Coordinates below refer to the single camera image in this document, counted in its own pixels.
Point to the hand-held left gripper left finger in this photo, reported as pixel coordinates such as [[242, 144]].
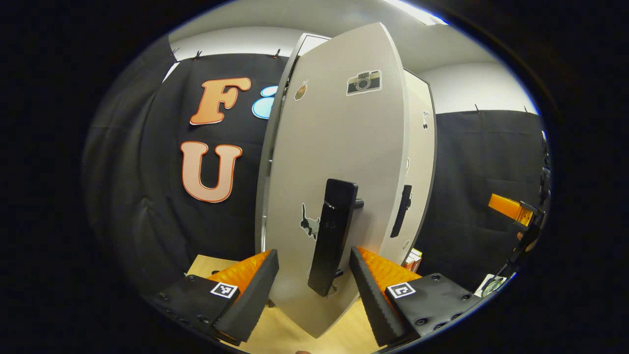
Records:
[[255, 297]]

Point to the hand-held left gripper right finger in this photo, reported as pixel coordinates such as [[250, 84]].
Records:
[[371, 302]]

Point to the red cardboard box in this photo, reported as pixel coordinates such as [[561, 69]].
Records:
[[414, 263]]

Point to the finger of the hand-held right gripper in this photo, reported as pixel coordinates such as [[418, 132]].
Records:
[[506, 205]]

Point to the black backdrop cloth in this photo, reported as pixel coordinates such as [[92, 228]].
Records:
[[147, 221], [467, 187]]

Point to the white grey shoe cabinet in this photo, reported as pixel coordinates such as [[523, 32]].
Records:
[[263, 196]]

